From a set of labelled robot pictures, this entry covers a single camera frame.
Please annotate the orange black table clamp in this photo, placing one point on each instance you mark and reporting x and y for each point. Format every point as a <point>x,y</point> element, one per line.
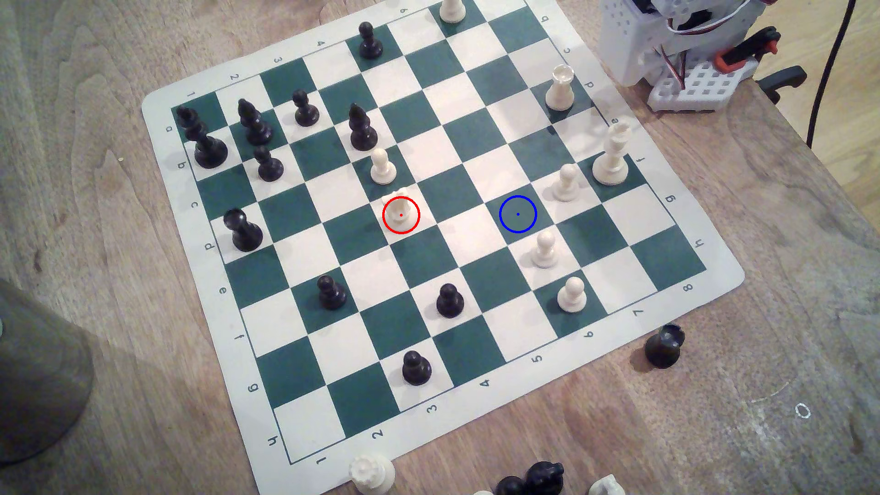
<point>746,49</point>

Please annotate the white perforated base plate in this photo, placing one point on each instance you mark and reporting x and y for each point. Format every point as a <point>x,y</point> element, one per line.
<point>698,88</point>

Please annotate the tall white king piece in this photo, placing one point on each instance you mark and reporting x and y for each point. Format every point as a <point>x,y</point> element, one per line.
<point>611,161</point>

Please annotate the dark grey round object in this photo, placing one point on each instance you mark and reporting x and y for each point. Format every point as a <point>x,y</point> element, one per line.
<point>38,371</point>

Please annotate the black knight chess piece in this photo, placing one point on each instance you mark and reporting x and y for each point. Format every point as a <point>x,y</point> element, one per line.
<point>544,479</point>

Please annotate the black bishop chess piece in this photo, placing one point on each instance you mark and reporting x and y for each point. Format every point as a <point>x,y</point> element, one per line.
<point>256,127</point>
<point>362,132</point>

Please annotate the black rook chess piece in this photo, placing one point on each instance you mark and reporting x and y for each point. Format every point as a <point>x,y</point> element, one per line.
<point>663,349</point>

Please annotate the tall black king piece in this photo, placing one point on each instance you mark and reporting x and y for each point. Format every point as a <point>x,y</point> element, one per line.
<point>208,150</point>

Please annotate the white pawn chess piece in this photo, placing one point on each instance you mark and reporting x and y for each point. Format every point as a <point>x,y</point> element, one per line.
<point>571,297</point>
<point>566,184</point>
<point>383,168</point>
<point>545,251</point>

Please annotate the white rook on board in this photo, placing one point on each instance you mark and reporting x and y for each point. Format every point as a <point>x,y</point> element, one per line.
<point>560,91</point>

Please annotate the black pawn chess piece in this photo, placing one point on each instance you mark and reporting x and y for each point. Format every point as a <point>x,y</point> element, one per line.
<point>370,45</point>
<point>332,295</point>
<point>245,235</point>
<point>449,304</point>
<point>269,167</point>
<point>306,112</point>
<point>416,371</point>

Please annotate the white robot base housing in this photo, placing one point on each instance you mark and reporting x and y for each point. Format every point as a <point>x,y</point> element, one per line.
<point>625,41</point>

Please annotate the green white chess mat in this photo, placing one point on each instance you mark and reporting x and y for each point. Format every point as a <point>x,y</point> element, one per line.
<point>481,275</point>

